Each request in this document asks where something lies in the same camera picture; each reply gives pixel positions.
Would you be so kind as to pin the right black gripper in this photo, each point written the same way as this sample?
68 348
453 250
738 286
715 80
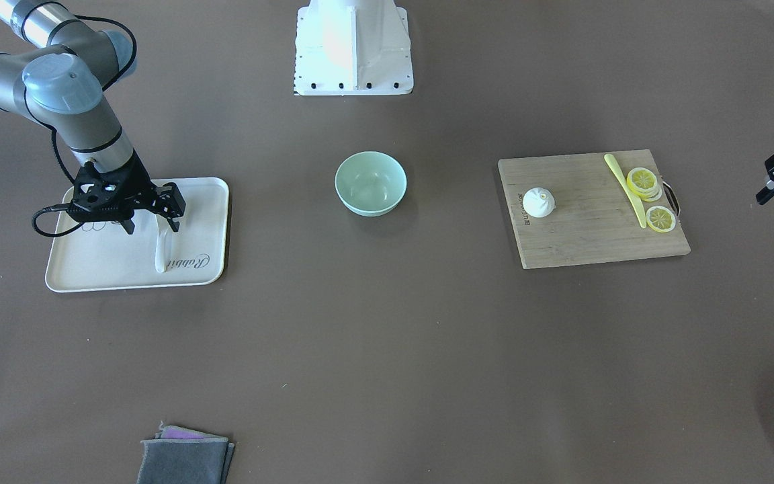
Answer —
140 186

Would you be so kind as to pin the white ceramic spoon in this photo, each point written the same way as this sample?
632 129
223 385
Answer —
163 243

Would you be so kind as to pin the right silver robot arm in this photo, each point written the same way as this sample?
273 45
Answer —
61 86

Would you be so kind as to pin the mint green bowl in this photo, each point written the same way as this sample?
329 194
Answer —
370 183

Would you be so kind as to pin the cream rabbit tray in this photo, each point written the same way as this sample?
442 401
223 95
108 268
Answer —
102 256

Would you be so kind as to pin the single lemon slice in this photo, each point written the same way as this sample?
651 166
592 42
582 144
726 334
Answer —
661 219

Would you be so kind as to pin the stacked lemon slices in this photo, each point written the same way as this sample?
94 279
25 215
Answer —
644 183

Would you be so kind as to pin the yellow plastic knife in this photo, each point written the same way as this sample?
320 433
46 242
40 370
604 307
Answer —
635 201

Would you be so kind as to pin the bamboo cutting board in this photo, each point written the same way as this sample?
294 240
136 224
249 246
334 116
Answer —
593 221

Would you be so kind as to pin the folded grey cloth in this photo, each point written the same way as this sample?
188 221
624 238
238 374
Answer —
180 455

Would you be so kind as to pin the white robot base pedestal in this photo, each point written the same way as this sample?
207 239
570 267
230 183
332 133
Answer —
360 48

